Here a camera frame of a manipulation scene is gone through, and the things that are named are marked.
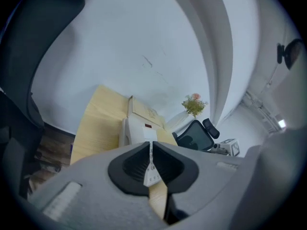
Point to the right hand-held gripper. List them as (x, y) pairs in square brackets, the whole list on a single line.
[(230, 147)]

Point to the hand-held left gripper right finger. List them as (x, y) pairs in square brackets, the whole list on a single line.
[(204, 176)]

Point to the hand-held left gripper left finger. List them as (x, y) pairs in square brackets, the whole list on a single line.
[(96, 188)]

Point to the white telephone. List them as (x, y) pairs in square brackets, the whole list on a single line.
[(136, 133)]

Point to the black mesh office chair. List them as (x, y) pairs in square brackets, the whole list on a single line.
[(194, 135)]

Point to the ceiling pipes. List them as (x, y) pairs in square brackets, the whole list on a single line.
[(261, 111)]

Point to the pink flower bouquet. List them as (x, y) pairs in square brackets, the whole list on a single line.
[(194, 105)]

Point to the ceiling light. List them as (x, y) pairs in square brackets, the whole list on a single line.
[(282, 123)]

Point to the square light wooden table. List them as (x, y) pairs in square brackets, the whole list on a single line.
[(100, 118)]

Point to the person's head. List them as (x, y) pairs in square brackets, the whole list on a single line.
[(295, 54)]

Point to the black padded office chair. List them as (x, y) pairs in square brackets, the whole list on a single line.
[(28, 56)]

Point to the black head-worn camera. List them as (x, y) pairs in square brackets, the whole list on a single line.
[(280, 54)]

